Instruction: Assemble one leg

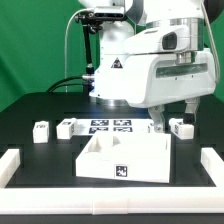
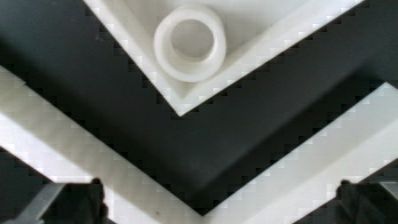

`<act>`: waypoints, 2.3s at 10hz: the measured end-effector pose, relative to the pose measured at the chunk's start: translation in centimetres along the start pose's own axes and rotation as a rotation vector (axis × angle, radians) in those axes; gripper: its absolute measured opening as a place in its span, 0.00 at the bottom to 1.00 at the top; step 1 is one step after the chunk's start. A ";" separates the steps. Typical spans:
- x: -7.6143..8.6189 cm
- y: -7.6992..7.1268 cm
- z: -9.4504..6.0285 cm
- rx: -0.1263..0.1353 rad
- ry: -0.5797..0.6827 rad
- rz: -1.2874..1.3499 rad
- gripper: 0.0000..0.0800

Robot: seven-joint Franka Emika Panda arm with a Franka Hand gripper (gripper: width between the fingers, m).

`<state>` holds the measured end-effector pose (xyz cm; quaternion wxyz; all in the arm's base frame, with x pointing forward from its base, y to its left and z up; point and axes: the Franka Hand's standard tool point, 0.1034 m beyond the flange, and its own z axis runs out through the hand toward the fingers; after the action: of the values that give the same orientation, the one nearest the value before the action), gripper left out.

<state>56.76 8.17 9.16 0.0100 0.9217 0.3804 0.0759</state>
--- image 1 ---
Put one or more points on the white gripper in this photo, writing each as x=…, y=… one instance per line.
x=155, y=74

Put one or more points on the white square tabletop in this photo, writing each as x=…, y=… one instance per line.
x=129, y=156

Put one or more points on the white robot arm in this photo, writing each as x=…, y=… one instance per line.
x=142, y=15

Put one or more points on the fiducial marker sheet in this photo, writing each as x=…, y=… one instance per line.
x=90, y=126

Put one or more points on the green backdrop curtain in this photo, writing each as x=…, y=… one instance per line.
x=38, y=46

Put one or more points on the white U-shaped obstacle fence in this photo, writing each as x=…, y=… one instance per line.
x=100, y=201

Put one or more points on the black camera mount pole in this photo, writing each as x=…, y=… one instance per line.
x=89, y=66

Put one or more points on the black camera on mount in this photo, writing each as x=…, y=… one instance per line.
x=101, y=14

